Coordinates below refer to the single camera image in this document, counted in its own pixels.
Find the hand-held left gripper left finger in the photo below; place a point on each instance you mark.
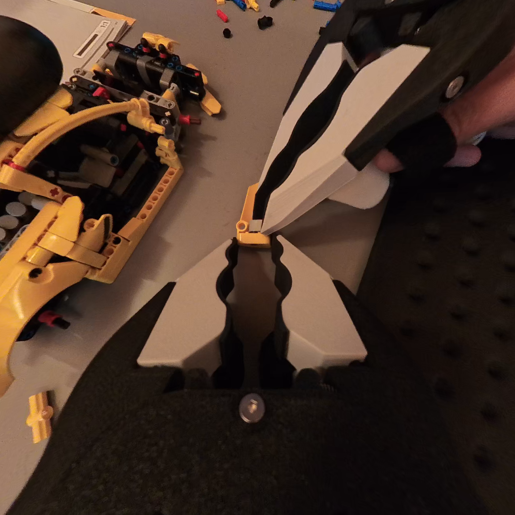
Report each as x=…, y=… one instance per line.
x=189, y=326

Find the yellow curved panel brick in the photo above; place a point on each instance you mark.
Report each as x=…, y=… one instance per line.
x=251, y=240

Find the small yellow connector brick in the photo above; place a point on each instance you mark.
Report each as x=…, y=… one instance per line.
x=40, y=418

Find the pile of small coloured pins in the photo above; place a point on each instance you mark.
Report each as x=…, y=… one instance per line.
x=241, y=16

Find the person's right hand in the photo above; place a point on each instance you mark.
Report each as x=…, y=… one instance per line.
x=491, y=104

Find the building instruction booklet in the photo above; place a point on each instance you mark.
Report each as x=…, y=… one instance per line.
x=100, y=36

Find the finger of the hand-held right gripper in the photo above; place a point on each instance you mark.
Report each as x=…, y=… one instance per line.
x=362, y=112
x=318, y=76

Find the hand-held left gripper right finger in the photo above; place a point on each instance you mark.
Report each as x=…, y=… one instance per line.
x=322, y=322

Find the black foam capsule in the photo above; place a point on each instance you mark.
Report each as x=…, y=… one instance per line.
x=24, y=72

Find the grey round connector brick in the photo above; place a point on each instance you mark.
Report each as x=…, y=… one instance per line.
x=254, y=225

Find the grey desk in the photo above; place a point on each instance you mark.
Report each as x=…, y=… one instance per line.
x=241, y=120

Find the yellow brick toy car model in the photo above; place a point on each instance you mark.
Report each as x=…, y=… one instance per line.
x=60, y=241

